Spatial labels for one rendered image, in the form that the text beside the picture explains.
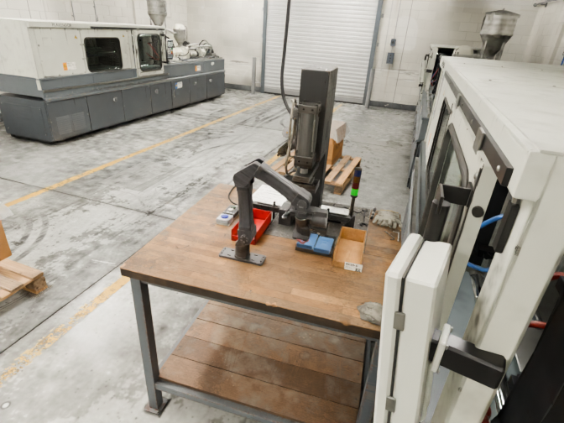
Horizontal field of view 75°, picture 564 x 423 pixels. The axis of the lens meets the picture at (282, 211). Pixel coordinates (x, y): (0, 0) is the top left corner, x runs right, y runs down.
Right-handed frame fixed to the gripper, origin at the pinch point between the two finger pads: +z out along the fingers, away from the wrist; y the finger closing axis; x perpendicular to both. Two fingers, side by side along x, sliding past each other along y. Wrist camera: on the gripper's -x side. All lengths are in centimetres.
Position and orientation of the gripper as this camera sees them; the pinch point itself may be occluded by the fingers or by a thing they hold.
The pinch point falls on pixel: (303, 239)
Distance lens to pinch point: 160.6
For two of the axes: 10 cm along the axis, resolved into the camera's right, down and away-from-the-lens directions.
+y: 2.9, -8.0, 5.3
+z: 0.7, 5.7, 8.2
